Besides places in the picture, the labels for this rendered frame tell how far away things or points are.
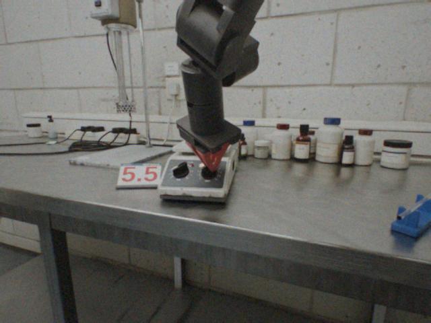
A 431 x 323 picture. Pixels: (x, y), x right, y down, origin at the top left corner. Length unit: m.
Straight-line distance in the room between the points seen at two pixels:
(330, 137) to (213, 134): 0.49
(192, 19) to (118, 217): 0.35
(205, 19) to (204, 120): 0.14
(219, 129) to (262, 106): 0.64
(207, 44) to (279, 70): 0.73
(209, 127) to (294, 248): 0.21
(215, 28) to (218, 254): 0.35
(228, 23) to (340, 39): 0.75
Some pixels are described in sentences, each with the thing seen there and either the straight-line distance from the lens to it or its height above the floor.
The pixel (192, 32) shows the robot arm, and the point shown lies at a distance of 0.36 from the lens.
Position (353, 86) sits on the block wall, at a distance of 1.05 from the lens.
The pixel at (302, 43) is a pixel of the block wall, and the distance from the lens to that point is 1.06.
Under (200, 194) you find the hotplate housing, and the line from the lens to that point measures 0.51.
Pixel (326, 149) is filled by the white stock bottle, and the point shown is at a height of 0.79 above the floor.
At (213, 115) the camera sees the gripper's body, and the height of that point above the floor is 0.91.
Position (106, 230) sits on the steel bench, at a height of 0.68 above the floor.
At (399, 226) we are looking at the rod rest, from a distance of 0.48.
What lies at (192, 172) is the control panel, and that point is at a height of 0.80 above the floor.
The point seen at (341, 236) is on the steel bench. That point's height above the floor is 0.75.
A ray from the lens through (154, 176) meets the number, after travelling 0.64.
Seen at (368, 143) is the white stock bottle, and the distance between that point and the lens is 0.88.
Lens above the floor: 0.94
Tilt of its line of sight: 14 degrees down
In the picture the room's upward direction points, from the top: straight up
